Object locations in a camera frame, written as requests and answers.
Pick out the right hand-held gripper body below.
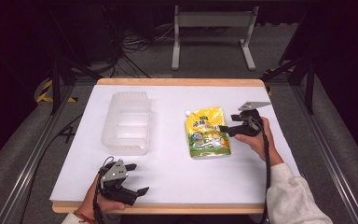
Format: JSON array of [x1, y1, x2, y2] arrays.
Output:
[[237, 101, 272, 138]]

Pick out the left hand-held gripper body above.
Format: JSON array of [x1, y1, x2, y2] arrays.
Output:
[[98, 159, 140, 206]]

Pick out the yellow spouted drink pouch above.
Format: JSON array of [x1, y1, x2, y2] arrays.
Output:
[[184, 105, 233, 160]]

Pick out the person's right hand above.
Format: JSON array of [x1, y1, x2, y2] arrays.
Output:
[[234, 116, 284, 168]]

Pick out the person's left hand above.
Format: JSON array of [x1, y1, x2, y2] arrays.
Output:
[[79, 175, 127, 220]]

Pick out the translucent plastic container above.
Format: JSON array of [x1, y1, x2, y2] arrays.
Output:
[[101, 91, 153, 157]]

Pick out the black tape cross mark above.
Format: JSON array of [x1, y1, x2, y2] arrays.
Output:
[[58, 125, 76, 145]]

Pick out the black metal stand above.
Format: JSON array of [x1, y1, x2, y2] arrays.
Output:
[[260, 55, 317, 116], [47, 6, 104, 116]]

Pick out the white metal stand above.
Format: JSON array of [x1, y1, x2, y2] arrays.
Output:
[[171, 5, 260, 72]]

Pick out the yellow black hazard tape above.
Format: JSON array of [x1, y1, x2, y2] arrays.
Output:
[[35, 78, 77, 104]]

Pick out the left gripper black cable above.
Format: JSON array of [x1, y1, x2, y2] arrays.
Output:
[[92, 156, 116, 224]]

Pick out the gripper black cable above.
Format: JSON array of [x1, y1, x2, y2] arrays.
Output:
[[247, 116, 273, 224], [92, 156, 116, 224]]

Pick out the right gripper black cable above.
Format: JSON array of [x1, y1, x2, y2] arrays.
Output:
[[247, 116, 273, 224]]

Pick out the red bracelet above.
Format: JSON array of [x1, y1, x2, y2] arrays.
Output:
[[73, 209, 96, 224]]

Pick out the thin black floor cable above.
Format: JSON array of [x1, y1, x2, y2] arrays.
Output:
[[18, 113, 85, 224]]

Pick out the aluminium floor rail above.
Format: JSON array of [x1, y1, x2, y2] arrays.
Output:
[[291, 83, 358, 224], [0, 83, 76, 224]]

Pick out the bundle of black floor cables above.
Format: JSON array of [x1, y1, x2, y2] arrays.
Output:
[[102, 5, 175, 79]]

